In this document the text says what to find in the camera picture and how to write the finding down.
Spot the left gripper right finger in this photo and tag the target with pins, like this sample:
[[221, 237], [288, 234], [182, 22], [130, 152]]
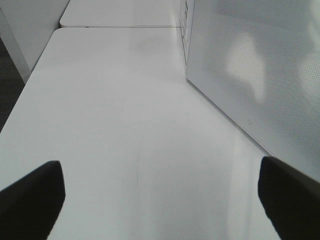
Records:
[[291, 200]]

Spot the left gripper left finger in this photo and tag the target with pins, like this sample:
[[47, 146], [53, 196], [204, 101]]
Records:
[[30, 206]]

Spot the white microwave door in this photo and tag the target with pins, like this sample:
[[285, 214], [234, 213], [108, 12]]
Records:
[[259, 62]]

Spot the white adjacent table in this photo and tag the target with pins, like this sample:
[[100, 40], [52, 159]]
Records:
[[121, 14]]

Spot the white microwave oven body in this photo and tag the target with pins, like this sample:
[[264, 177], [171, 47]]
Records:
[[186, 13]]

